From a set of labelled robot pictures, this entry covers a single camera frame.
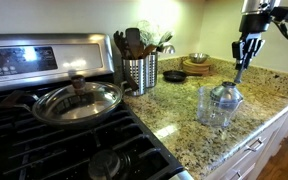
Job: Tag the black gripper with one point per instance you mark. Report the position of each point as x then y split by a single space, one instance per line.
254 25

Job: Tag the grey chopper cup lid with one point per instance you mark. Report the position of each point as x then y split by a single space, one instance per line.
229 93

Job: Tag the clear plastic chopper cup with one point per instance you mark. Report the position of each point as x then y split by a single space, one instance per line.
214 115

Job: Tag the small steel bowl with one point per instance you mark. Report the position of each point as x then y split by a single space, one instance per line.
198 57

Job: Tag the wooden bowl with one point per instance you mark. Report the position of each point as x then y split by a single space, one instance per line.
197 64

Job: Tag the small black cast iron skillet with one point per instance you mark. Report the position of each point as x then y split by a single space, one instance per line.
174 76

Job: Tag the steel ladle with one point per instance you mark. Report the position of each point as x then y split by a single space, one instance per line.
168 49

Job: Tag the pale green spatula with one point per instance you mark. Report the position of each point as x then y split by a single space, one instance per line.
165 37

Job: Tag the narrow perforated steel utensil holder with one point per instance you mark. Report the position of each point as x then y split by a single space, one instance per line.
151 70

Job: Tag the wooden base cabinet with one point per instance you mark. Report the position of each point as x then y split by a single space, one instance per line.
267 146

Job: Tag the wooden spoon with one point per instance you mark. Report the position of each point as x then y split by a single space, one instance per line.
148 50

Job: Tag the dark wide spatula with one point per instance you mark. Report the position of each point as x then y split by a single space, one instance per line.
133 40

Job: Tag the wide perforated steel utensil holder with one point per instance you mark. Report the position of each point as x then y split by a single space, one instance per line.
134 75

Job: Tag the black slotted spatula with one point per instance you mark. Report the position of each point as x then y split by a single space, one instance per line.
119 41

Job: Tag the glass lid wooden knob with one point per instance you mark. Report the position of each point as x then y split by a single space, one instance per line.
84 103

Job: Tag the black round burner cap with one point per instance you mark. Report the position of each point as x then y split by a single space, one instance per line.
104 165

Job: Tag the stainless steel gas stove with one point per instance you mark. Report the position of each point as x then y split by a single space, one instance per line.
50 150

